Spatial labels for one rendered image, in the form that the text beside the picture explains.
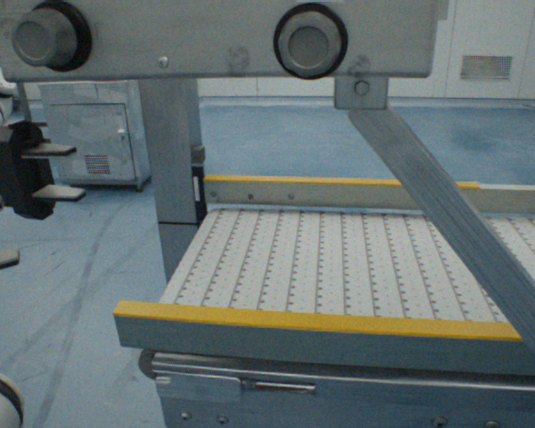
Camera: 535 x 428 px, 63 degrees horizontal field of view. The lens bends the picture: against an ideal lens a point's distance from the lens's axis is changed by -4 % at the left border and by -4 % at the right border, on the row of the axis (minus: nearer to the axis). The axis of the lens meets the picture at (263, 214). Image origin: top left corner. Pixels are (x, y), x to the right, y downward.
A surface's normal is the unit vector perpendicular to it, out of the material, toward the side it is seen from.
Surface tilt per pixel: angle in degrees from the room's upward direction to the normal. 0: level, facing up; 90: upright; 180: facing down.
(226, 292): 0
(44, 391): 0
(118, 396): 0
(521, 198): 90
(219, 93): 90
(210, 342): 90
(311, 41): 90
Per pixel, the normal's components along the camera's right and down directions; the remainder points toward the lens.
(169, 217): -0.14, 0.44
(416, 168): -0.66, 0.29
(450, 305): -0.03, -0.90
